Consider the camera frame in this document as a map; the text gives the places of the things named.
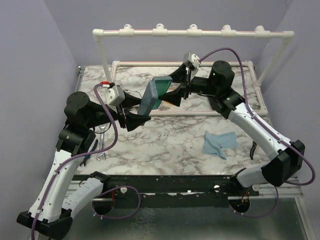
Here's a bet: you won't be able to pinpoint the blue-grey glasses case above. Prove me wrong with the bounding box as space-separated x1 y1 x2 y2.
137 76 172 116

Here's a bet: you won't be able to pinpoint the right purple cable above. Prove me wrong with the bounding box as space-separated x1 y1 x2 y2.
199 47 316 218

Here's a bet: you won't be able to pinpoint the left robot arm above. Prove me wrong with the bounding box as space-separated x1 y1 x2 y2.
16 91 151 240

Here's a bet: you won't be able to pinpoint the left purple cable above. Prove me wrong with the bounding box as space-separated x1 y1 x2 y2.
31 81 142 240

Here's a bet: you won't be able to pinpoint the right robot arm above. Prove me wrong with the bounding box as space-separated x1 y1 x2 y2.
159 60 305 196

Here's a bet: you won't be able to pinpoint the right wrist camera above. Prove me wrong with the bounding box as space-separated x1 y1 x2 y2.
183 51 201 71

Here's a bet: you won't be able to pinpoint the purple cable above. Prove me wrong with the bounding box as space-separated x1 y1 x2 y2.
31 81 142 240
199 47 316 218

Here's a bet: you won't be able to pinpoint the silver wrench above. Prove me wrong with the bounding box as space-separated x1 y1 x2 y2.
96 124 107 161

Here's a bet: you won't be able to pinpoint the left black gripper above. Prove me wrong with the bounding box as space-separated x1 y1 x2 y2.
85 89 151 130

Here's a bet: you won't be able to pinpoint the black tool right edge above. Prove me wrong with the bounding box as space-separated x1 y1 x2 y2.
249 141 257 160

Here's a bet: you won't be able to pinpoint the white PVC pipe rack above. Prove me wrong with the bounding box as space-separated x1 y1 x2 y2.
92 23 295 116

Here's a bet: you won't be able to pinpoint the aluminium extrusion rail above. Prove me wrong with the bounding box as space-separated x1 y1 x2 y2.
257 183 304 199

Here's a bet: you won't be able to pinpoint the light blue cleaning cloth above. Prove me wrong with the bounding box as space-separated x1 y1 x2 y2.
202 130 238 160

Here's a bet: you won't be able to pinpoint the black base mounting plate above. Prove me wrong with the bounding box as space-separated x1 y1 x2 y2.
91 172 259 211

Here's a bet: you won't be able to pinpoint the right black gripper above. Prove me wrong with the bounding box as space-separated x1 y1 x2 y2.
159 63 219 106

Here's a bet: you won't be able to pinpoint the black wire-frame sunglasses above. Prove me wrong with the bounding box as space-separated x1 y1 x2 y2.
124 89 142 101

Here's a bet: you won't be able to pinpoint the blue-handled pliers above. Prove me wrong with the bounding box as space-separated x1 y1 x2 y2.
79 139 99 167

